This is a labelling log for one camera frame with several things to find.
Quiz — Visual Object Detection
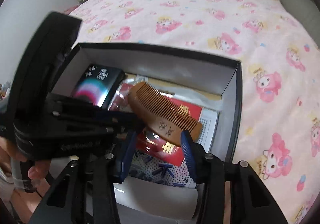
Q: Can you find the person's left hand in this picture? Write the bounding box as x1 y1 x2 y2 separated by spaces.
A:
0 136 52 182

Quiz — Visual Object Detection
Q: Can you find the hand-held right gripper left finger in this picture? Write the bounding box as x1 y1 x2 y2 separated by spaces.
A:
30 130 137 224

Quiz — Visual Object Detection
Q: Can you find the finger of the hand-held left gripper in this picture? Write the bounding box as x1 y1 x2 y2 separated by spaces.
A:
64 121 143 139
49 92 137 122

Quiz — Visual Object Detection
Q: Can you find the brown wooden comb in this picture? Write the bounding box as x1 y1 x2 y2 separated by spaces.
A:
127 81 203 147

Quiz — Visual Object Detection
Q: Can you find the white blue printed packet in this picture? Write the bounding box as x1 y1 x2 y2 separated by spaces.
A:
129 110 219 188

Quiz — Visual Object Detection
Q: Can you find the pink printed blanket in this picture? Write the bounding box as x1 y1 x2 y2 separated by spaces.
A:
66 0 320 224

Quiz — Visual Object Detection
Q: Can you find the red printed envelope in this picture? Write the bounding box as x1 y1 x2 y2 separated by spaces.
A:
135 98 204 168

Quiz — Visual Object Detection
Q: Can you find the glossy red packet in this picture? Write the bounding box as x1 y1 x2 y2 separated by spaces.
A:
109 83 132 112

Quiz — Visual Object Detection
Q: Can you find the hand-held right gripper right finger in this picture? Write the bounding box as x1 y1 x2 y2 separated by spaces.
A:
180 130 288 224

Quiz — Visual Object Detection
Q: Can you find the black cardboard box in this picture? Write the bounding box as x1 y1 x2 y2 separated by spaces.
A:
51 42 243 224

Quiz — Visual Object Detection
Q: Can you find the grey sofa cushion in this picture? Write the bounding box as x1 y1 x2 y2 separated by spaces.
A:
277 0 320 37

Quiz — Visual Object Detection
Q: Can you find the small black rainbow box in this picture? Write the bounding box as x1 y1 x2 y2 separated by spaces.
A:
70 63 126 108

